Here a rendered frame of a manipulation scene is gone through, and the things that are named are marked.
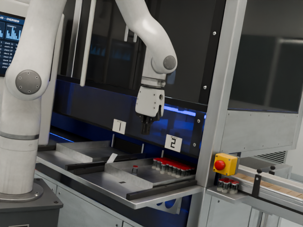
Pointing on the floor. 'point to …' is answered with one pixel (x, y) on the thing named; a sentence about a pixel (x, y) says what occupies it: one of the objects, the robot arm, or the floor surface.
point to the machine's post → (217, 109)
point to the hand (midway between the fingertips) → (145, 129)
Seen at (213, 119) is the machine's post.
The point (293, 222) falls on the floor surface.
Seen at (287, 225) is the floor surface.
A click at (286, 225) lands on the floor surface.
